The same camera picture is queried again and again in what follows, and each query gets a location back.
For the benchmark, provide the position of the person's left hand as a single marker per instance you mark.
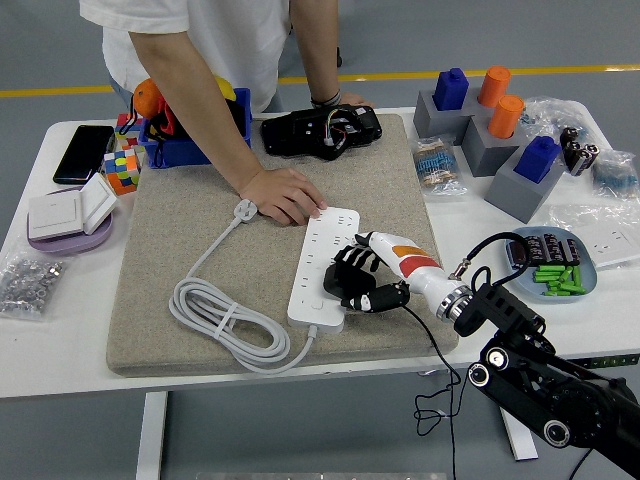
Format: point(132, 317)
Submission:
point(356, 99)

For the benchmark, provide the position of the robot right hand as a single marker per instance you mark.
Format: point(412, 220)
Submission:
point(415, 265)

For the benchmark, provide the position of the person's right hand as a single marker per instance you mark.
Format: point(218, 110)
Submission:
point(282, 195)

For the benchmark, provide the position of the person's left forearm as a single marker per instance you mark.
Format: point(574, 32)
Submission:
point(315, 45)

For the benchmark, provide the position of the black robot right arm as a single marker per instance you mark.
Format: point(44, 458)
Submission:
point(505, 310)

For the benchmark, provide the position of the person's wristband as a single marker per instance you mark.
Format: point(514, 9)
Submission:
point(326, 99)

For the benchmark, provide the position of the black open electronic housing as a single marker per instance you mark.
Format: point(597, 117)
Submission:
point(290, 135)

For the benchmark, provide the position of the grey holder block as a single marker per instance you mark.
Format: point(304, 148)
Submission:
point(515, 195)
point(425, 122)
point(482, 155)

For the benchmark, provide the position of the grey-brown mat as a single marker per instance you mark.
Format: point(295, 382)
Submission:
point(200, 240)

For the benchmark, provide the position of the blue square peg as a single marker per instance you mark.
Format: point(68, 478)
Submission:
point(537, 160)
point(450, 90)

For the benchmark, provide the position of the clear bag of resistors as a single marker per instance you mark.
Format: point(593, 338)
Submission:
point(435, 165)
point(555, 112)
point(615, 175)

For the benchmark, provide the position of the yellow lemon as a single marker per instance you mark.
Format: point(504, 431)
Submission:
point(227, 90)

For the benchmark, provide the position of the blue plastic bin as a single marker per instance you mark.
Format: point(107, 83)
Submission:
point(165, 155)

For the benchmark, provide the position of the green battery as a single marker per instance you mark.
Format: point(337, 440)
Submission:
point(566, 274)
point(552, 293)
point(575, 289)
point(546, 276)
point(550, 269)
point(577, 276)

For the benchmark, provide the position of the orange cylinder peg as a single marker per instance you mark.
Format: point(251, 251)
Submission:
point(494, 87)
point(505, 117)

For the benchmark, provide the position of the person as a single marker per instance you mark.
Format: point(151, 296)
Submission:
point(225, 40)

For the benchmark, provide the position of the clear plastic bag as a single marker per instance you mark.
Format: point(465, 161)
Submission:
point(565, 215)

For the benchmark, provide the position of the colourful puzzle cube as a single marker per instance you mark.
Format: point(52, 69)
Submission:
point(122, 172)
point(125, 125)

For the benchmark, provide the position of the orange fruit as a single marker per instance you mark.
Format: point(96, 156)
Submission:
point(145, 97)

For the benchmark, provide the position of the light blue plate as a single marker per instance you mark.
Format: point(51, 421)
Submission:
point(591, 279)

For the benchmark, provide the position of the bundle of dark capacitors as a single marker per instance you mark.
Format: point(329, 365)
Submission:
point(580, 152)

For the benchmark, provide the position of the black smartphone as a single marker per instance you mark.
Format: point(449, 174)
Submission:
point(82, 152)

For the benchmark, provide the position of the black table control panel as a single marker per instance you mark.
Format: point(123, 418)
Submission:
point(610, 361)

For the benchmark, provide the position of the purple tray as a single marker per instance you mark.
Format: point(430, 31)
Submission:
point(70, 245)

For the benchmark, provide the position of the clear bag of metal nuts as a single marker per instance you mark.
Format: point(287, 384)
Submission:
point(30, 285)

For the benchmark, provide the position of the small white wall switch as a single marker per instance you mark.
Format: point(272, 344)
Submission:
point(97, 202)

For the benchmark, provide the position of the white wall socket panel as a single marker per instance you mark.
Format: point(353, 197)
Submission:
point(607, 247)

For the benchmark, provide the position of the large white wall switch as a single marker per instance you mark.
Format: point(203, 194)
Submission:
point(55, 215)

